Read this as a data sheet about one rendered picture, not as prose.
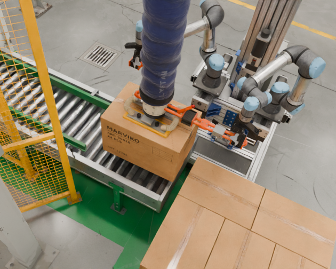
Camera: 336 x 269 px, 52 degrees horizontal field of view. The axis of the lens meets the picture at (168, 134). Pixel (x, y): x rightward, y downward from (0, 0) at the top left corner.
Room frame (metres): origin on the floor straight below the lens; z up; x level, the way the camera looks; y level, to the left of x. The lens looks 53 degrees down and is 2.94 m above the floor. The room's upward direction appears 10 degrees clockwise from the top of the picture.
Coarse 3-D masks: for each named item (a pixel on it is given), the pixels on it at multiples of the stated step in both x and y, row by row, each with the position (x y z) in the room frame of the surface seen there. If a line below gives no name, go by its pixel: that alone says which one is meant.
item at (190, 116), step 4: (184, 112) 1.48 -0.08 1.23; (188, 112) 1.49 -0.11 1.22; (192, 112) 1.50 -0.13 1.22; (196, 112) 1.50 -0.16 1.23; (184, 116) 1.45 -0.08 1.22; (188, 116) 1.46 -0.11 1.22; (192, 116) 1.46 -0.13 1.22; (196, 116) 1.48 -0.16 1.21; (180, 120) 1.44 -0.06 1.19; (184, 120) 1.43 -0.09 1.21; (188, 120) 1.42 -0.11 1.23; (192, 120) 1.42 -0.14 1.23; (188, 124) 1.42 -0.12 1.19; (192, 124) 1.42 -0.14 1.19
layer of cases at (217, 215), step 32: (192, 192) 1.28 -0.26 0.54; (224, 192) 1.33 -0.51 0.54; (256, 192) 1.38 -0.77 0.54; (192, 224) 1.02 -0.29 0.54; (224, 224) 1.07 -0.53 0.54; (256, 224) 1.11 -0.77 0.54; (288, 224) 1.16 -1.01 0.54; (320, 224) 1.21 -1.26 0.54; (160, 256) 0.76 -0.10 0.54; (192, 256) 0.79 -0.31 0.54; (224, 256) 0.83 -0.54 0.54; (256, 256) 0.87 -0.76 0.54; (288, 256) 0.92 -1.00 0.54; (320, 256) 0.96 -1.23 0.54
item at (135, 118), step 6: (132, 108) 1.55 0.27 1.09; (126, 114) 1.49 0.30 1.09; (138, 114) 1.48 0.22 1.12; (144, 114) 1.52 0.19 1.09; (132, 120) 1.45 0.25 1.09; (138, 120) 1.45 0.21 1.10; (156, 120) 1.48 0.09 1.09; (144, 126) 1.41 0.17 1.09; (150, 126) 1.42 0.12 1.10; (156, 126) 1.42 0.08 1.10; (156, 132) 1.38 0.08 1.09; (162, 132) 1.39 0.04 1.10; (168, 132) 1.40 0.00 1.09
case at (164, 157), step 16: (128, 96) 1.67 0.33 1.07; (112, 112) 1.50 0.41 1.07; (112, 128) 1.41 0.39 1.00; (128, 128) 1.39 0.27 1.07; (144, 128) 1.41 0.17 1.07; (176, 128) 1.46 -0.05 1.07; (192, 128) 1.48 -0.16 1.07; (112, 144) 1.42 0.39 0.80; (128, 144) 1.38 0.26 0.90; (144, 144) 1.34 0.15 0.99; (160, 144) 1.31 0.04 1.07; (176, 144) 1.33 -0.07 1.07; (192, 144) 1.59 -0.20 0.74; (128, 160) 1.38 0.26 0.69; (144, 160) 1.34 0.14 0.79; (160, 160) 1.30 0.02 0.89; (176, 160) 1.27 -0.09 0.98; (160, 176) 1.29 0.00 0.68
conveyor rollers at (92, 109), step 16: (16, 80) 2.12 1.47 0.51; (32, 80) 2.12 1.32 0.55; (16, 96) 1.90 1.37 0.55; (32, 96) 1.94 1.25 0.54; (64, 96) 2.00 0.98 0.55; (64, 112) 1.82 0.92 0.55; (80, 112) 1.87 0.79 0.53; (64, 128) 1.66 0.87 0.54; (112, 160) 1.44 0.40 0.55; (128, 176) 1.32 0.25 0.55; (144, 176) 1.34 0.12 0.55; (160, 192) 1.23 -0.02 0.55
